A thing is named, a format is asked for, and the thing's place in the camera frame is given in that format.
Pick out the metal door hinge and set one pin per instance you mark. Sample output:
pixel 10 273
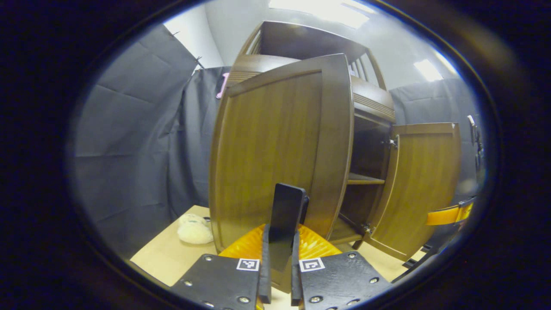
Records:
pixel 391 143
pixel 366 228

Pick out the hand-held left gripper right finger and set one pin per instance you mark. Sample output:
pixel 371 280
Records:
pixel 340 280

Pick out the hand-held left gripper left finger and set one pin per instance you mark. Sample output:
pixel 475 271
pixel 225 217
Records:
pixel 224 280

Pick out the small ceiling light panel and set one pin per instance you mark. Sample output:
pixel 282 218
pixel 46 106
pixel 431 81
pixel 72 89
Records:
pixel 428 69

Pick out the wooden double-door shoe cabinet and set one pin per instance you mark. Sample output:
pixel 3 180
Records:
pixel 301 41

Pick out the wooden shoe cabinet door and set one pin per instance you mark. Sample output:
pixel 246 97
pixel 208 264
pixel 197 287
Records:
pixel 422 181
pixel 267 137

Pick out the wooden inner shelf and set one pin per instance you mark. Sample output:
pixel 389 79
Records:
pixel 365 180

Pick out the large ceiling light panel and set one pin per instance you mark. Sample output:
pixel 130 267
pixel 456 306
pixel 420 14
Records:
pixel 320 10

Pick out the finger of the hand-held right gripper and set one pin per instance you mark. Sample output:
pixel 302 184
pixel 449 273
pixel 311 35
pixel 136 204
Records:
pixel 443 216

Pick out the black backdrop cloth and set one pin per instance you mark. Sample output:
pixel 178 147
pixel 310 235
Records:
pixel 129 129

